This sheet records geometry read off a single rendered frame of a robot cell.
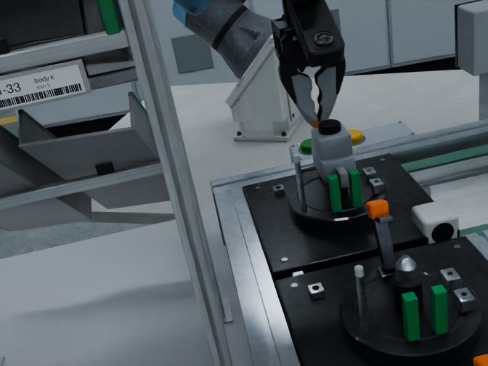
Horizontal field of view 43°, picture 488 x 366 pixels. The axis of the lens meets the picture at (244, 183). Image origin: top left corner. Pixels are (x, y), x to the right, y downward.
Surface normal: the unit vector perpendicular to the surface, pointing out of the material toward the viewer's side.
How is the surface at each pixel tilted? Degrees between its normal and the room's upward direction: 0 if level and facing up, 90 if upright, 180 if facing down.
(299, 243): 0
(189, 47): 90
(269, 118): 90
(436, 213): 0
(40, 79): 90
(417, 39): 90
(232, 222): 0
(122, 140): 135
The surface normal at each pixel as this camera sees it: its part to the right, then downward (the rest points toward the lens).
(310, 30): -0.08, -0.56
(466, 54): -0.97, 0.22
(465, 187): -0.17, -0.87
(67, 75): 0.15, 0.44
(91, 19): 0.99, -0.14
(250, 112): -0.38, 0.49
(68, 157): 0.11, 0.95
